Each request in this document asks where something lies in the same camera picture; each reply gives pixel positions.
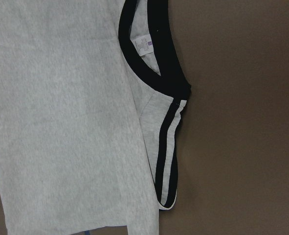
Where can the grey cartoon print t-shirt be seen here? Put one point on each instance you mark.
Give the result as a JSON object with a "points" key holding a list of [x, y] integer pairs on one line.
{"points": [[91, 95]]}

